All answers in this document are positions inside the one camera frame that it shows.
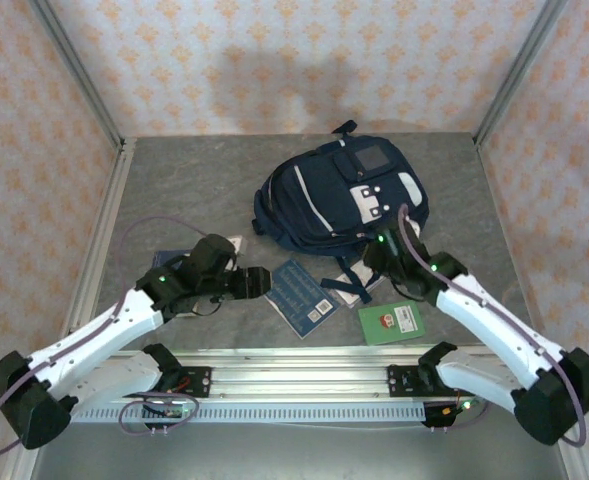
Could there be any white slotted cable duct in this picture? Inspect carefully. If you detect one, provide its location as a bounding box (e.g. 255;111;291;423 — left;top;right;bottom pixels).
48;403;428;424

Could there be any navy blue student backpack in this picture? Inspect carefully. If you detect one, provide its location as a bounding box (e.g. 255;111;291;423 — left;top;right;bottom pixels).
252;119;431;306

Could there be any blue booklet with QR codes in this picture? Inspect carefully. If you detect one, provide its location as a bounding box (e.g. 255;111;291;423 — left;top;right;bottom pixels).
265;258;336;340

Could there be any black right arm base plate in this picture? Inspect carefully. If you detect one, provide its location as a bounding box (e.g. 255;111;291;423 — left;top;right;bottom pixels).
387;364;478;400

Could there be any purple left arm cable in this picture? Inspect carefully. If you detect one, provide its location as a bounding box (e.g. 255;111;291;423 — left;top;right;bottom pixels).
0;214;210;461

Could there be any white red stationery pack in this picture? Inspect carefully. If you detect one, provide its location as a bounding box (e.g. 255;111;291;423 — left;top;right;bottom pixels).
334;259;388;307

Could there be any small circuit board with LED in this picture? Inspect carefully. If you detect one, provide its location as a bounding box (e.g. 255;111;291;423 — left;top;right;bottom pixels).
421;397;488;432
141;401;198;432

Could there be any aluminium table side rail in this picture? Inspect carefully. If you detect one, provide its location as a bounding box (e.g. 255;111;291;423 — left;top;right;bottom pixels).
56;138;138;361

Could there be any aluminium mounting rail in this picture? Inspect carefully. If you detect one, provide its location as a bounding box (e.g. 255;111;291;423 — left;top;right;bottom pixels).
26;349;575;404

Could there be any green notebook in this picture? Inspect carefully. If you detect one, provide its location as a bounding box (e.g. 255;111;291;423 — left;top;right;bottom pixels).
357;302;427;346

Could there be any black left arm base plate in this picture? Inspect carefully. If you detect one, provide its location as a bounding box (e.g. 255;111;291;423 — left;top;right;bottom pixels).
122;366;213;400

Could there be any aluminium frame post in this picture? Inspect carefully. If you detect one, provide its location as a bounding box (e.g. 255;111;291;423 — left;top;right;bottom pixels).
27;0;125;151
473;0;570;146

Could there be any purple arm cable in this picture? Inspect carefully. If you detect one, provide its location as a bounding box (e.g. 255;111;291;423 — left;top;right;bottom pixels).
0;214;210;461
397;203;588;447

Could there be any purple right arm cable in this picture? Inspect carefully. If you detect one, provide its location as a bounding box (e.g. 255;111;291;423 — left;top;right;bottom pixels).
397;203;588;447

